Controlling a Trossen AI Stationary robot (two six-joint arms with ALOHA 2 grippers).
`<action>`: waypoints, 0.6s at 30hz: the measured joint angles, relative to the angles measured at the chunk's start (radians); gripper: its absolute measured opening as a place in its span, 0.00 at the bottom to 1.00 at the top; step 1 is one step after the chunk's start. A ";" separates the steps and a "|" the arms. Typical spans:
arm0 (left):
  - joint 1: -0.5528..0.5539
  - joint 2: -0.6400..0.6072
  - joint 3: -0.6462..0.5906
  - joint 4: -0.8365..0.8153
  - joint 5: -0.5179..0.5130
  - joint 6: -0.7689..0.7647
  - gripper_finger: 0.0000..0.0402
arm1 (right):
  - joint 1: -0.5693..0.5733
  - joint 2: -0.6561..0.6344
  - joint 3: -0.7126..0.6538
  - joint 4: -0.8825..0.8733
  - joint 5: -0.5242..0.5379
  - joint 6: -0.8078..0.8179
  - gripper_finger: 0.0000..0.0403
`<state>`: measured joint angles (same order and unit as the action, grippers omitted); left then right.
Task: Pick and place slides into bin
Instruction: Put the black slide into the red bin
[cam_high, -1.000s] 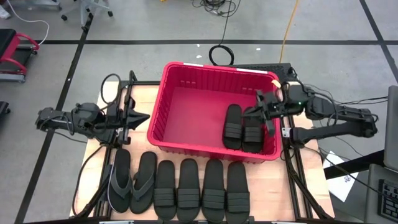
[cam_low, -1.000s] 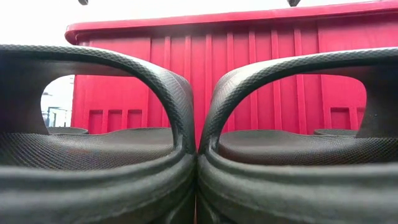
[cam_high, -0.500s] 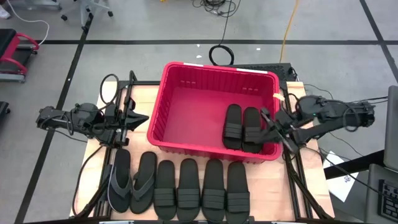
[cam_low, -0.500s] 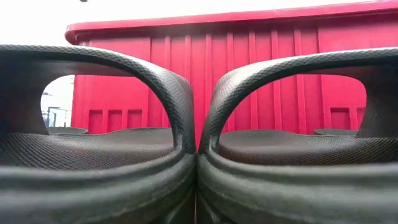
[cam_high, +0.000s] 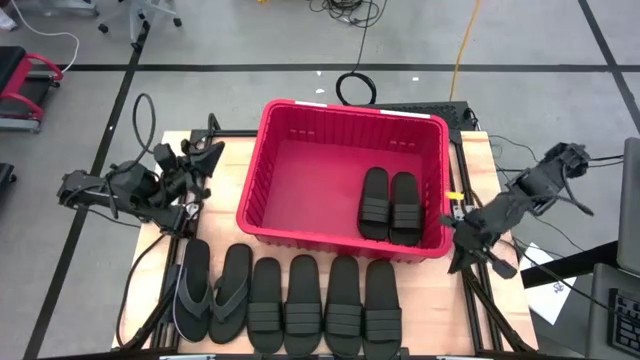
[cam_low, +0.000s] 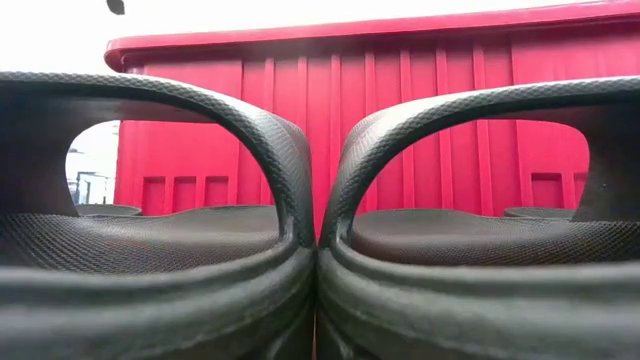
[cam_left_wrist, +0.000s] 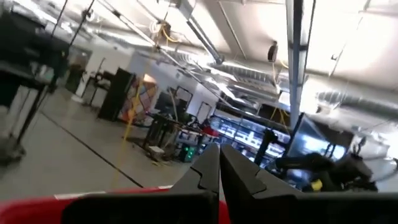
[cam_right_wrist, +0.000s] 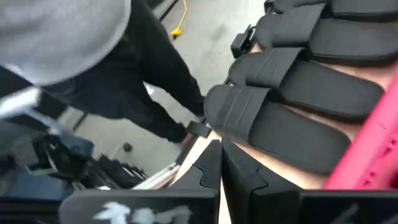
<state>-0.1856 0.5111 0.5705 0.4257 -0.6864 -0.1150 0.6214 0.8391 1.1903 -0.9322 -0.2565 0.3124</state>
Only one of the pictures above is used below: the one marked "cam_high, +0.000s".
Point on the black aluminium table frame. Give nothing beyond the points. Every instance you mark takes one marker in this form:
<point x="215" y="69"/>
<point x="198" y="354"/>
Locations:
<point x="481" y="320"/>

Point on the black keyboard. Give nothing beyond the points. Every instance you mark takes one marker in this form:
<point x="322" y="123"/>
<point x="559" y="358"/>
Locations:
<point x="625" y="325"/>

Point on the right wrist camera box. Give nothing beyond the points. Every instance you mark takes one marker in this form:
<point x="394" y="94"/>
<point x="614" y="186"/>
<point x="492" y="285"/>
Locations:
<point x="532" y="185"/>

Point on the black floor beam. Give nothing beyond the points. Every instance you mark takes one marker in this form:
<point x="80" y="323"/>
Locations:
<point x="570" y="265"/>

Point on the black perforated computer case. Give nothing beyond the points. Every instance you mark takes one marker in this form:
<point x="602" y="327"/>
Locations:
<point x="450" y="115"/>

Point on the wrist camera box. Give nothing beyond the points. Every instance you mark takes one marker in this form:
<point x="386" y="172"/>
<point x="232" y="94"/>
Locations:
<point x="532" y="185"/>
<point x="164" y="157"/>

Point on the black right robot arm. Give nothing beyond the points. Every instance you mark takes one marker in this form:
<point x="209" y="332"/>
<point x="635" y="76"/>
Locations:
<point x="540" y="180"/>

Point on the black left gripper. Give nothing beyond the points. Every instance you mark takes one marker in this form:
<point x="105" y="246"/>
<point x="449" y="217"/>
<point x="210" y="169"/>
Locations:
<point x="189" y="177"/>

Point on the red plastic ribbed bin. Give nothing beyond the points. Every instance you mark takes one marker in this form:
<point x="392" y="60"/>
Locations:
<point x="310" y="190"/>

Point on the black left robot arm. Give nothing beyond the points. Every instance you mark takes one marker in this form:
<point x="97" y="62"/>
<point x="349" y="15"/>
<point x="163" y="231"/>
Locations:
<point x="125" y="187"/>

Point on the black flip-flop sandal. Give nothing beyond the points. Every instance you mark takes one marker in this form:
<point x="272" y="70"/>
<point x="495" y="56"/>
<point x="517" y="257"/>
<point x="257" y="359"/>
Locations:
<point x="240" y="260"/>
<point x="197" y="255"/>

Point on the white office chair base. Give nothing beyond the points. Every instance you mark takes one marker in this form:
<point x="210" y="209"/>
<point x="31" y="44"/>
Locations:
<point x="137" y="15"/>

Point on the black object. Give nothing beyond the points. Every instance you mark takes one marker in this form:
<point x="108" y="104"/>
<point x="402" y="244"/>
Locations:
<point x="4" y="175"/>

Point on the white paper sheet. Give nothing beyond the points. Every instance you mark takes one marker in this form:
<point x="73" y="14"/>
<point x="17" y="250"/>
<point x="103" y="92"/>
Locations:
<point x="550" y="300"/>

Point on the red framed black bench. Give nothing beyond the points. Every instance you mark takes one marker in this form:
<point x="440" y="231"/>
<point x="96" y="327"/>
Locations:
<point x="12" y="65"/>

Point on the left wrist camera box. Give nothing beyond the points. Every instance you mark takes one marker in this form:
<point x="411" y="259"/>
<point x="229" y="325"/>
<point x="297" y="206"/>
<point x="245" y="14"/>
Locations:
<point x="164" y="157"/>

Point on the grey desk panel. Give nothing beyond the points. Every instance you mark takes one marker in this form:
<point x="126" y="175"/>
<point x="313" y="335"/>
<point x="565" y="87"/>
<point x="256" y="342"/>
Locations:
<point x="630" y="210"/>

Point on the grey desk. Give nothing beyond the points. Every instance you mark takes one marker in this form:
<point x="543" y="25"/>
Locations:
<point x="597" y="310"/>

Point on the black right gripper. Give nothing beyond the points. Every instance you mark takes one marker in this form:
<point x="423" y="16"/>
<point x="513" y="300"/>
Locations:
<point x="477" y="227"/>

